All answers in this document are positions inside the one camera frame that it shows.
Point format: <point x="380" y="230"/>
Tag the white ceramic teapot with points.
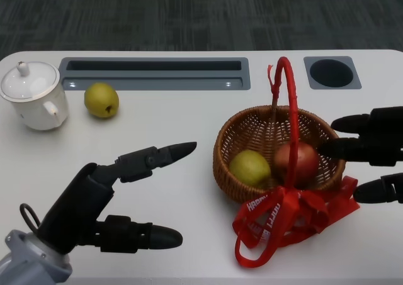
<point x="36" y="113"/>

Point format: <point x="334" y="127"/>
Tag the grey left wrist camera housing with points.
<point x="28" y="260"/>

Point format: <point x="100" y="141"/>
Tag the red apple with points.
<point x="307" y="162"/>

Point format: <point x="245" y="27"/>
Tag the red birthday ribbon bow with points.
<point x="292" y="206"/>

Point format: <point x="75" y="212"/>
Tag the grey slot tray inset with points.
<point x="157" y="82"/>

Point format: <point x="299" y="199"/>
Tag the green pear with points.
<point x="100" y="99"/>
<point x="250" y="168"/>

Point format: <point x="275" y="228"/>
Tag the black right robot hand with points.
<point x="384" y="149"/>

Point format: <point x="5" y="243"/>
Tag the grey round cup holder inset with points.
<point x="331" y="72"/>

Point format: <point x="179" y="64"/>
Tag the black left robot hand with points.
<point x="72" y="209"/>

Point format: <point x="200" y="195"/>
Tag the white cup lid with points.
<point x="30" y="81"/>

